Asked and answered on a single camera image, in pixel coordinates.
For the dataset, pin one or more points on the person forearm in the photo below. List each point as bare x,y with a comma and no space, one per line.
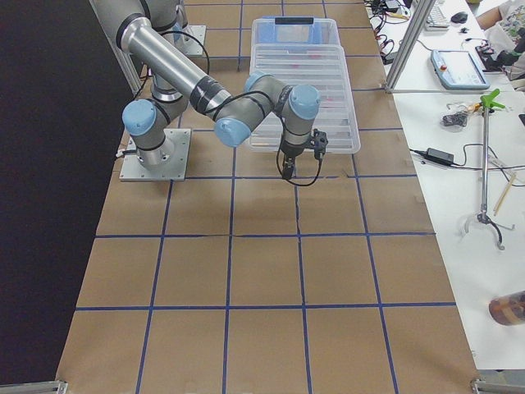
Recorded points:
496,14

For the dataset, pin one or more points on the clear plastic storage box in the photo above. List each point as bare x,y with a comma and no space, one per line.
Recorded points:
294,30

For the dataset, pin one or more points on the wooden chopsticks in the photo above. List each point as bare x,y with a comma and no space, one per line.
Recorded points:
504,193

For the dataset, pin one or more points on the white keyboard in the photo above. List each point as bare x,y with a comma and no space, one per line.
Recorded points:
436,20

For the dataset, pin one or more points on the blue teach pendant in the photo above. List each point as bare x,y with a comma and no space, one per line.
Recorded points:
458,70

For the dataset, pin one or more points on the brown cylindrical container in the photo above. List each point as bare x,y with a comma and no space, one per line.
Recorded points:
508,309

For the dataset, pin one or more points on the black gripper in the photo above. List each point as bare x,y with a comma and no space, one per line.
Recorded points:
291,153

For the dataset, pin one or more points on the black power adapter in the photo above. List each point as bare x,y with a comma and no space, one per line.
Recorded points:
440,157

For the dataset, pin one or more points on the left corner aluminium bracket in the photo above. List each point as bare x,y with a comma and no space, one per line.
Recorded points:
50,387

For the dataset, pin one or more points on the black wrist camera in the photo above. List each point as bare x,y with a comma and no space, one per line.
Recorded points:
318,143

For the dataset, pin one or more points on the corner aluminium bracket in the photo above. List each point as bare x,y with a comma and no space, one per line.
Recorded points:
479,386
50,387

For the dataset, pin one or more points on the black computer mouse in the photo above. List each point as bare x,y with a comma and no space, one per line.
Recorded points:
459,17

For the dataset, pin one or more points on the brown paper table cover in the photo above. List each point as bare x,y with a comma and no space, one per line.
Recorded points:
235,281

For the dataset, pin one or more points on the black bead bundle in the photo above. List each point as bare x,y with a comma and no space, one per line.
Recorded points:
455,122

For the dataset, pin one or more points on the aluminium frame post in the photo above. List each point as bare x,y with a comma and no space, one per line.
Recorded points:
411,35

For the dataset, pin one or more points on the metal reacher grabber tool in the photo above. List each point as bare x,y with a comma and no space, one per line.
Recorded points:
487,102

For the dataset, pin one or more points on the right corner aluminium bracket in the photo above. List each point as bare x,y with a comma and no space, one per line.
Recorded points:
479,386

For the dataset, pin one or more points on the clear plastic box lid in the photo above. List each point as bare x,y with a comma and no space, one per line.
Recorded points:
322,66

